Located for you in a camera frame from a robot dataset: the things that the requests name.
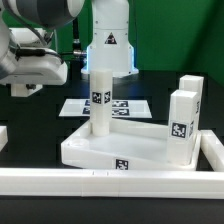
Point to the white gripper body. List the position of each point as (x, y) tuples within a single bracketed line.
[(47, 69)]

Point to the white desk top tray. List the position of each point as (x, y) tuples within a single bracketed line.
[(130, 145)]

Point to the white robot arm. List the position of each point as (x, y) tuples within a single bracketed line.
[(110, 47)]

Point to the white left fence piece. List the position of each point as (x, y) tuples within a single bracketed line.
[(3, 137)]

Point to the tag sheet on table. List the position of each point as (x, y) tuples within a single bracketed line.
[(120, 108)]

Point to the white front fence bar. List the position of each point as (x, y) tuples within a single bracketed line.
[(112, 183)]

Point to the white fence bar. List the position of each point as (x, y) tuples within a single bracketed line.
[(213, 150), (112, 183)]

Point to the white right fence bar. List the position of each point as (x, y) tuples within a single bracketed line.
[(213, 150)]

